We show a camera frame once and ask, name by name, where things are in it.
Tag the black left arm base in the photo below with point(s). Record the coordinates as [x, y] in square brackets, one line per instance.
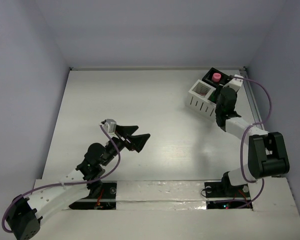
[103, 199]

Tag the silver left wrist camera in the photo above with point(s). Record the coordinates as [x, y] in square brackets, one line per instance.
[108, 126]

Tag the white slotted organizer box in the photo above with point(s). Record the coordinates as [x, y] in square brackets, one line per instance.
[201, 104]

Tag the black slotted organizer box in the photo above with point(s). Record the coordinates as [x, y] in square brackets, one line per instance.
[208, 78]

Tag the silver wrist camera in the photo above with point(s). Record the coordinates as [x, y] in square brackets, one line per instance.
[235, 82]
[108, 126]

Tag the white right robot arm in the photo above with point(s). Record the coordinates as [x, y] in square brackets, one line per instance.
[262, 153]

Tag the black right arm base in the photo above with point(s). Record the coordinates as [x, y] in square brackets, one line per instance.
[223, 189]

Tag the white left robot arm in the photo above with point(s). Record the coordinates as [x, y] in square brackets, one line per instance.
[29, 211]

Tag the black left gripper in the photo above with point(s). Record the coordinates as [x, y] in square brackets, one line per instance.
[125, 139]

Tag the green highlighter black body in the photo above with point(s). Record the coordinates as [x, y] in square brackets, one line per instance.
[212, 97]

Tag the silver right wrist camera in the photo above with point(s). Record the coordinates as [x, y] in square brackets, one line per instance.
[235, 82]

